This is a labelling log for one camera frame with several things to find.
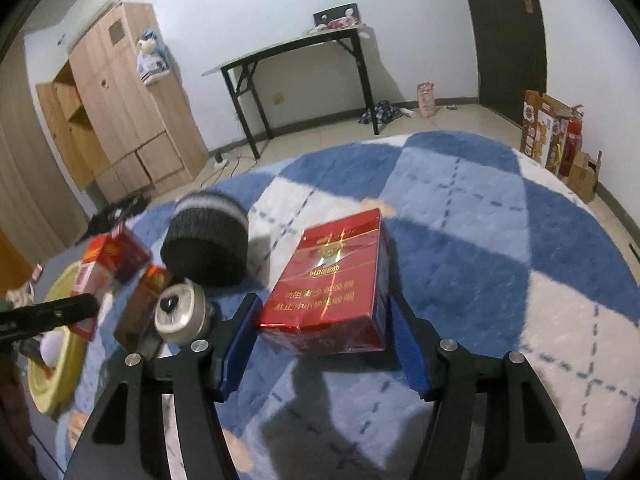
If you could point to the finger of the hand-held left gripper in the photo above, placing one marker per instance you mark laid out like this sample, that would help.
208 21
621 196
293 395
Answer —
55 312

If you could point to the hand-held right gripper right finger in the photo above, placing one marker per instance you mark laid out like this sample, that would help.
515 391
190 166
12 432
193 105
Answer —
414 355

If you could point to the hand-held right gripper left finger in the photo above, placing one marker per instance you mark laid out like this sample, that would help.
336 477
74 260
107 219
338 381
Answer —
239 345

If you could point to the round cream tin with knob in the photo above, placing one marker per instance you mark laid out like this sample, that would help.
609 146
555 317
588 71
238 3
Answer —
179 312

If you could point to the small red box white side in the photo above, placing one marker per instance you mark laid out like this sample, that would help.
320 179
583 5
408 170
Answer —
107 260

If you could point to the yellow plastic basin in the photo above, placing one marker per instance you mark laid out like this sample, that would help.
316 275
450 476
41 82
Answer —
62 390

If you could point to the small red box dark side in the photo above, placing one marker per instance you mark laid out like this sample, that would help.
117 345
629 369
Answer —
142 305

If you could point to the large red carton box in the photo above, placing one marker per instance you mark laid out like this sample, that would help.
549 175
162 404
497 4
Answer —
325 280

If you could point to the black knit hat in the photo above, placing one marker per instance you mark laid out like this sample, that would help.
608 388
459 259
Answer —
207 240

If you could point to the white plush ball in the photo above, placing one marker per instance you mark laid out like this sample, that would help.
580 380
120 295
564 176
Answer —
52 352

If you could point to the black clothes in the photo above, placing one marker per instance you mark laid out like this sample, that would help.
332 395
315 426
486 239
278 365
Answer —
117 212

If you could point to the blue checked fleece blanket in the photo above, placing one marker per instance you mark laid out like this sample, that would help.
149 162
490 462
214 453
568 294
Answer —
475 240

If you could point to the beige curtain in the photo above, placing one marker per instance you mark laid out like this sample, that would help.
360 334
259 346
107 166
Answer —
30 170

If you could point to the power strip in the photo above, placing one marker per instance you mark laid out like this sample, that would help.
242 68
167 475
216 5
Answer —
220 161

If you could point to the wooden wardrobe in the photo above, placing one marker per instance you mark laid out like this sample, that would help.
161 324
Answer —
125 110

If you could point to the checked cloth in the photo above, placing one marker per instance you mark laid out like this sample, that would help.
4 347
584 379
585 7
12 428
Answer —
382 112

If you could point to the brown cardboard carton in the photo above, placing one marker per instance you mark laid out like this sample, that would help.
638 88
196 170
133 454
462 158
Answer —
584 177

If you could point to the pink snack packet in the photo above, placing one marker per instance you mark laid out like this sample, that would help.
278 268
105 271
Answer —
426 101

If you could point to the printed cardboard box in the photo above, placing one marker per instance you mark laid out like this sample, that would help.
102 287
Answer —
542 130

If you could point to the red fire extinguisher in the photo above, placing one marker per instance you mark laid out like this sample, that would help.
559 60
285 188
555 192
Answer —
571 142

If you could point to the black folding table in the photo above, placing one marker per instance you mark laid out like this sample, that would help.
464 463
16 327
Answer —
290 52

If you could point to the dark brown door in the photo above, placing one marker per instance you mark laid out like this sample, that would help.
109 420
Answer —
505 35

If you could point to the pink toy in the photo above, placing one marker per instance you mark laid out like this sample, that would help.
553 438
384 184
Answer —
345 22

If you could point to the wall socket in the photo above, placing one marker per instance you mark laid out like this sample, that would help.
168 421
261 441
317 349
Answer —
278 98

